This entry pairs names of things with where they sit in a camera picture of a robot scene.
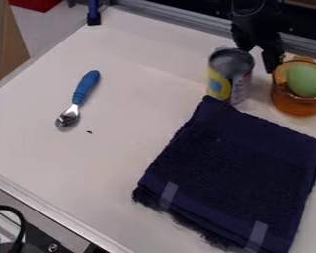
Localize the black cable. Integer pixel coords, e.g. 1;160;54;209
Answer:
0;205;28;253

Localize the blue handled spoon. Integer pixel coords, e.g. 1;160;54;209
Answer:
53;69;102;129

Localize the yellow and white can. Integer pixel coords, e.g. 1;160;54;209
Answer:
206;47;258;106

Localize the blue clamp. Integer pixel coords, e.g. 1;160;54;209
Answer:
85;0;103;27

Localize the red box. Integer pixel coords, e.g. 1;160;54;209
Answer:
7;0;63;14

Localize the dark blue cloth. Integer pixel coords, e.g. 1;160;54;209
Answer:
131;95;316;253

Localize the green toy egg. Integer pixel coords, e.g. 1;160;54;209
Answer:
285;62;316;99

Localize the orange cup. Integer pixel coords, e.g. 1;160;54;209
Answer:
270;56;316;117

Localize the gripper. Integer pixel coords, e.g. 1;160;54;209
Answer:
227;9;287;75

